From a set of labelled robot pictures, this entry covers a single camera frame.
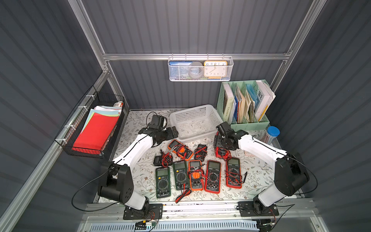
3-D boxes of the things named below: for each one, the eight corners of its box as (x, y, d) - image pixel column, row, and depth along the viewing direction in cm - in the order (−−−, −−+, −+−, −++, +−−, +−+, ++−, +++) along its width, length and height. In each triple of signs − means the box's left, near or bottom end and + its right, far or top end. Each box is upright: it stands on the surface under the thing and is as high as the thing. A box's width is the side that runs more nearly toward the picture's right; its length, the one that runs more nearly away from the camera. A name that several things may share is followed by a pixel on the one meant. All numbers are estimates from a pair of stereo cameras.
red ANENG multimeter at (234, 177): (226, 187, 82) (227, 185, 80) (224, 158, 94) (225, 156, 91) (241, 189, 82) (243, 187, 79) (238, 160, 93) (239, 158, 90)
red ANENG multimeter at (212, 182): (204, 192, 82) (204, 190, 79) (206, 162, 93) (206, 159, 90) (219, 194, 81) (220, 192, 78) (219, 163, 92) (220, 161, 89)
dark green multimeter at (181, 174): (173, 190, 81) (173, 189, 79) (173, 162, 92) (173, 160, 90) (189, 189, 82) (189, 188, 80) (187, 161, 92) (187, 159, 91)
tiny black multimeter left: (154, 167, 90) (152, 164, 87) (155, 155, 95) (154, 152, 92) (172, 167, 90) (171, 164, 87) (173, 155, 95) (172, 152, 92)
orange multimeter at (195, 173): (188, 190, 80) (188, 189, 78) (188, 162, 91) (188, 160, 88) (203, 190, 80) (204, 189, 78) (201, 162, 91) (202, 160, 88)
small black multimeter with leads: (191, 158, 95) (191, 155, 91) (198, 145, 101) (199, 141, 98) (202, 164, 92) (203, 161, 89) (209, 149, 99) (209, 146, 96)
